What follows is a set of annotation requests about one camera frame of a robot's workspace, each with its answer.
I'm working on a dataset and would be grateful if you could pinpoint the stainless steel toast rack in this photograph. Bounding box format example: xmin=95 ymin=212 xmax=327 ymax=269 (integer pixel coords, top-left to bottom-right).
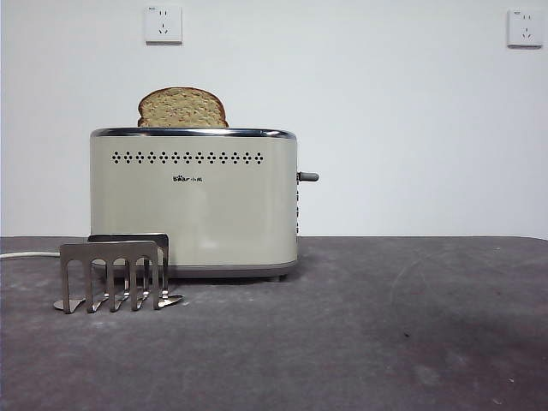
xmin=52 ymin=232 xmax=186 ymax=314

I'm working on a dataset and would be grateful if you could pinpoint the cream two-slot toaster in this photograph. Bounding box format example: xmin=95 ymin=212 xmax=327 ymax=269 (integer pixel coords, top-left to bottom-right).
xmin=88 ymin=126 xmax=300 ymax=283

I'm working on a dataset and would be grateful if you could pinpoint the white wall socket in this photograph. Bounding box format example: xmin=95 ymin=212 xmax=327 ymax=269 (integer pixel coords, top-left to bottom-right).
xmin=144 ymin=4 xmax=183 ymax=45
xmin=506 ymin=9 xmax=544 ymax=49

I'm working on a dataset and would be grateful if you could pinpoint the white power cord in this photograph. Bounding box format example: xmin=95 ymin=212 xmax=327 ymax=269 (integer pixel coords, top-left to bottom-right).
xmin=0 ymin=251 xmax=62 ymax=261

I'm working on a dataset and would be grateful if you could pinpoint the brown-crusted bread slice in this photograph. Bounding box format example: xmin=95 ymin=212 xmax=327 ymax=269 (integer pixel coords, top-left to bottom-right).
xmin=137 ymin=86 xmax=229 ymax=128

